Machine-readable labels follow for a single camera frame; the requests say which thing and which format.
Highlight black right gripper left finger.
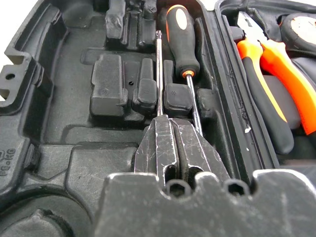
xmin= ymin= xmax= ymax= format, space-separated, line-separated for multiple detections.
xmin=135 ymin=115 xmax=178 ymax=191

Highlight black plastic tool case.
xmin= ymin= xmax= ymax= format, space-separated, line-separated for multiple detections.
xmin=0 ymin=0 xmax=316 ymax=237

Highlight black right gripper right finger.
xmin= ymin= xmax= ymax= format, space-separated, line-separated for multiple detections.
xmin=171 ymin=118 xmax=232 ymax=185

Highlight silver screwdriver shaft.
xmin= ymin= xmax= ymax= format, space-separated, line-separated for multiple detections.
xmin=156 ymin=29 xmax=165 ymax=117

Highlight black orange handled screwdriver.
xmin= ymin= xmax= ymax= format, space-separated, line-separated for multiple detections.
xmin=164 ymin=4 xmax=204 ymax=137

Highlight orange black handled pliers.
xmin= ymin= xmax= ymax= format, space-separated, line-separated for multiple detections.
xmin=236 ymin=10 xmax=316 ymax=156

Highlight black orange tape measure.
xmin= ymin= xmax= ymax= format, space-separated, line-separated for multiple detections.
xmin=278 ymin=12 xmax=316 ymax=54

